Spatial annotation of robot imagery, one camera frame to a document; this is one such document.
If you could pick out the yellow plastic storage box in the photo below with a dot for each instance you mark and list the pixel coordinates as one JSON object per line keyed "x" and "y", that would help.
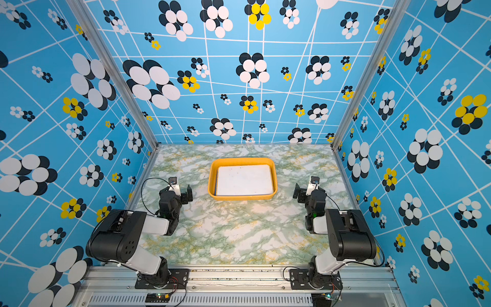
{"x": 240, "y": 161}

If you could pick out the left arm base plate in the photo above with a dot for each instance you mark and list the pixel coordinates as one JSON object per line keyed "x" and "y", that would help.
{"x": 175, "y": 279}

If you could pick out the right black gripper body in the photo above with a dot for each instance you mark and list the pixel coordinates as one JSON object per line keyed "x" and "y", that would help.
{"x": 303, "y": 198}

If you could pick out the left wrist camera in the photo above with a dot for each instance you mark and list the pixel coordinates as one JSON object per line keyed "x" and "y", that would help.
{"x": 173, "y": 183}

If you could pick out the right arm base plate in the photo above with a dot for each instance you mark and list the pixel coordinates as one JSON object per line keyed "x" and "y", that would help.
{"x": 303, "y": 279}

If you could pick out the yellow framed whiteboard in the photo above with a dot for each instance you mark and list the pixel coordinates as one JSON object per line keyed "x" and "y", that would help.
{"x": 248, "y": 180}

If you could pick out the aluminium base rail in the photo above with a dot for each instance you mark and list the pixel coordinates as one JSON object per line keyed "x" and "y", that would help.
{"x": 239, "y": 286}

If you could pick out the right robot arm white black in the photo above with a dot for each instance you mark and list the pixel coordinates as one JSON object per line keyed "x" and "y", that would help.
{"x": 350, "y": 239}

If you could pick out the left aluminium frame post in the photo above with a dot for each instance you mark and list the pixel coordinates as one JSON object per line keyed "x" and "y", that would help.
{"x": 82, "y": 14}

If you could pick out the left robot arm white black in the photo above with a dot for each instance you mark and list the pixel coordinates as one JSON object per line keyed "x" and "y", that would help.
{"x": 116, "y": 237}

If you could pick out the right aluminium frame post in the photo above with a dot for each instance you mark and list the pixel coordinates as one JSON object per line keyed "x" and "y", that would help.
{"x": 397, "y": 14}

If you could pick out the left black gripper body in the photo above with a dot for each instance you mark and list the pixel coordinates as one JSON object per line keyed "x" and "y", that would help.
{"x": 182, "y": 200}

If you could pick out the aluminium frame post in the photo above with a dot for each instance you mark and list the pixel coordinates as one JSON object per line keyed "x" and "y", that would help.
{"x": 82, "y": 14}
{"x": 397, "y": 14}

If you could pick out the controller circuit board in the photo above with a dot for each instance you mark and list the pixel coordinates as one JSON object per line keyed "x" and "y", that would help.
{"x": 157, "y": 298}
{"x": 323, "y": 300}

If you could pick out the right controller circuit board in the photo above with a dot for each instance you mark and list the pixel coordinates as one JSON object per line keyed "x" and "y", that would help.
{"x": 323, "y": 300}

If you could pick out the left controller circuit board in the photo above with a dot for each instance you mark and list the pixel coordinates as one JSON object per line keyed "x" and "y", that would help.
{"x": 157, "y": 298}

